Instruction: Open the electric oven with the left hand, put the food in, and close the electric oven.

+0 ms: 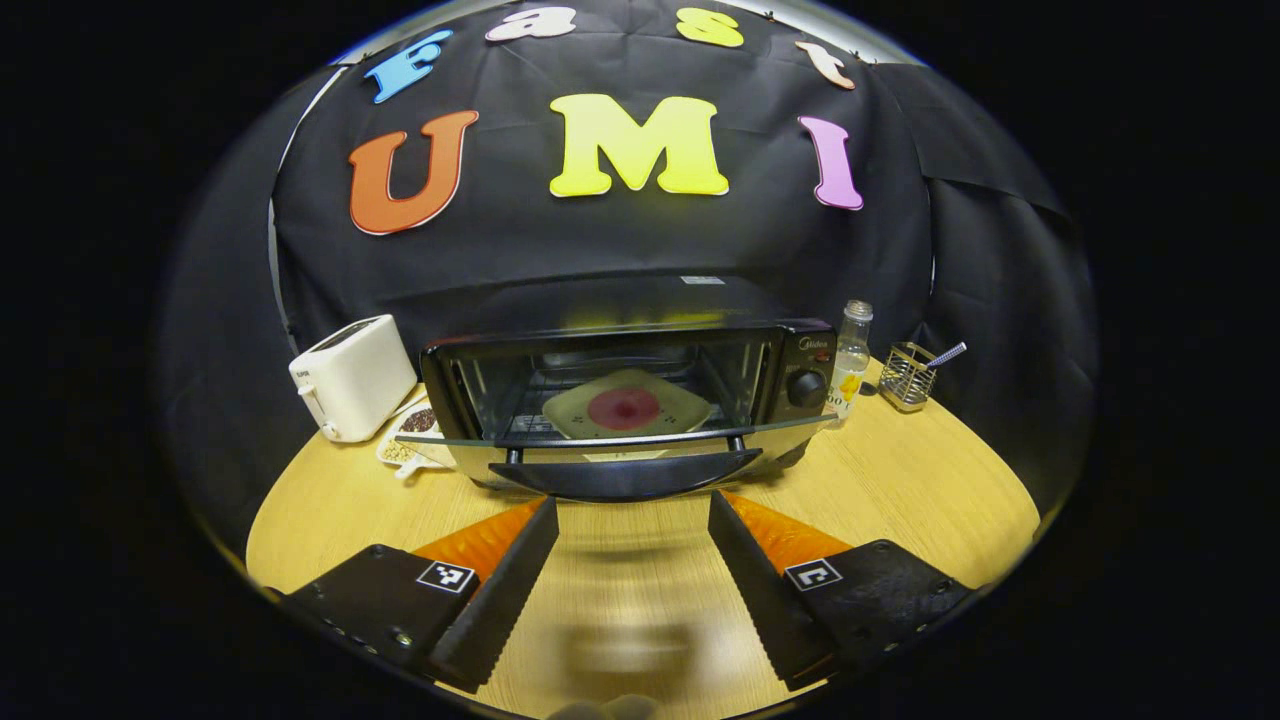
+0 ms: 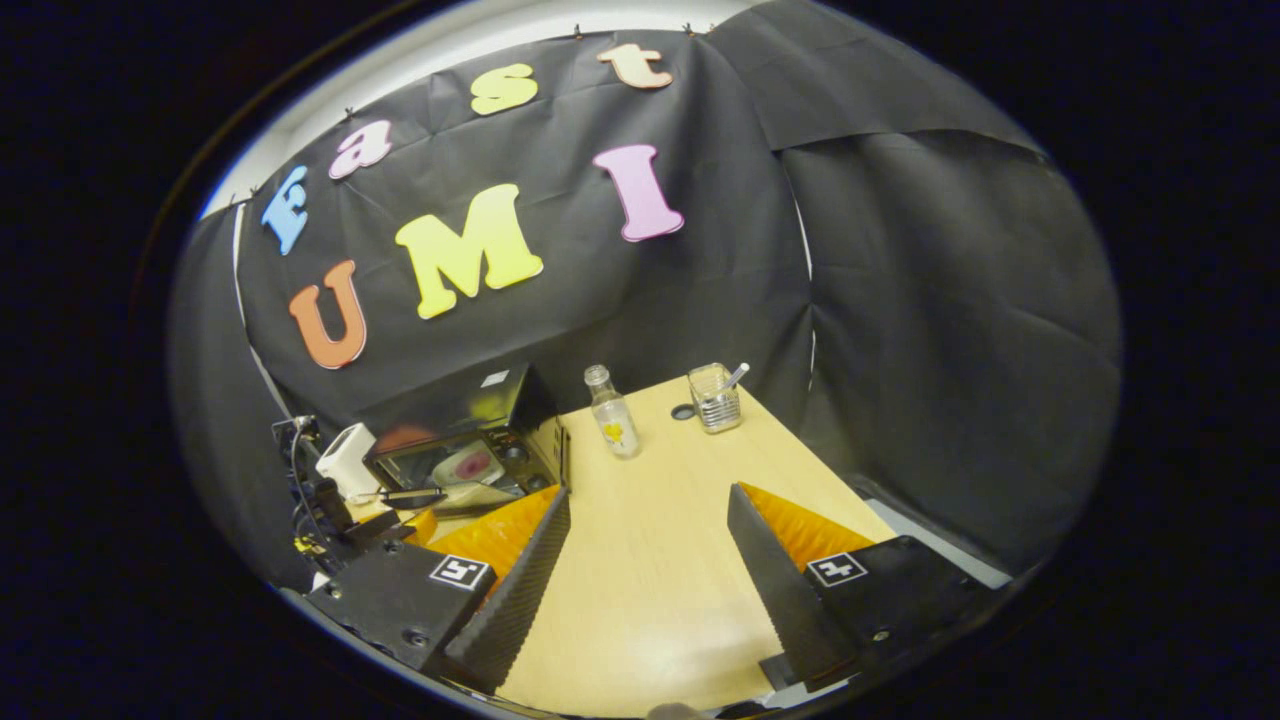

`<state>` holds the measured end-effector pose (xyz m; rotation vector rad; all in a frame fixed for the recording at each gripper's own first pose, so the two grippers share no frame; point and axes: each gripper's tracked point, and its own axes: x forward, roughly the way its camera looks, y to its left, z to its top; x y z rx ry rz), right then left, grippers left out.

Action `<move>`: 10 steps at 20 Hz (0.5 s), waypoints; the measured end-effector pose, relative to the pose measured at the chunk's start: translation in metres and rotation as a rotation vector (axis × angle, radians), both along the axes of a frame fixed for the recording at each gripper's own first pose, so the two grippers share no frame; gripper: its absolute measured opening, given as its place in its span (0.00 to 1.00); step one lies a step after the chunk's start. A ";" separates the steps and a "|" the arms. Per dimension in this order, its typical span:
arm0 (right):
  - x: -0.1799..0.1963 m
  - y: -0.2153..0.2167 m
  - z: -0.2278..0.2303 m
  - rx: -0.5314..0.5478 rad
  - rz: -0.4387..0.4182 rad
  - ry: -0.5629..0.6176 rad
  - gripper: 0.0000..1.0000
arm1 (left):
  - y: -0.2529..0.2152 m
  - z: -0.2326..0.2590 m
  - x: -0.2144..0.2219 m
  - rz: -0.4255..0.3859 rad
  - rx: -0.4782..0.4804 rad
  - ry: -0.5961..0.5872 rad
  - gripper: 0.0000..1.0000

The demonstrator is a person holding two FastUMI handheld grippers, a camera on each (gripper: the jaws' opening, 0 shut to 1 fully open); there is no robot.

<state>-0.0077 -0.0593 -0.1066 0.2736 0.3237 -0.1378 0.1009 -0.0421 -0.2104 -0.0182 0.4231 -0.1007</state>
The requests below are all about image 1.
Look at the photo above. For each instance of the clear plastic bottle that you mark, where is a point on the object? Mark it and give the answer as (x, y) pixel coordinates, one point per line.
(850, 365)

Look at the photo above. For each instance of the striped straw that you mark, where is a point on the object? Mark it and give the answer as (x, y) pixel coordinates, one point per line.
(948, 354)

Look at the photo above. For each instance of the black electric oven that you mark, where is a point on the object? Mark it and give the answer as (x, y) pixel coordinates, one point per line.
(620, 475)

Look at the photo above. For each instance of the white dish of beans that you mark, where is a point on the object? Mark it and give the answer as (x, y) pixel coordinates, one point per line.
(405, 445)

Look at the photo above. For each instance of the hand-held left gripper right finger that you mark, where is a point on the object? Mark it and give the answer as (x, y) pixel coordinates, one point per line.
(760, 600)

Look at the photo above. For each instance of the pink ham slice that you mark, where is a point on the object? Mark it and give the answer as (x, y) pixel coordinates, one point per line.
(624, 409)

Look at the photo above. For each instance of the white toaster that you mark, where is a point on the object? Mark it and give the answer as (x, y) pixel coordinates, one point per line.
(355, 375)

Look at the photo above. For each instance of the white square plate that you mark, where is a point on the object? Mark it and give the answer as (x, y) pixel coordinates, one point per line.
(685, 408)

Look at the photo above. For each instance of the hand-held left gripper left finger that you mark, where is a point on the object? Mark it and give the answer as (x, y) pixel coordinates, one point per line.
(495, 610)

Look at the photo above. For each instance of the black backdrop cloth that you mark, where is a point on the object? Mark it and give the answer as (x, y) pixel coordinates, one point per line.
(600, 240)

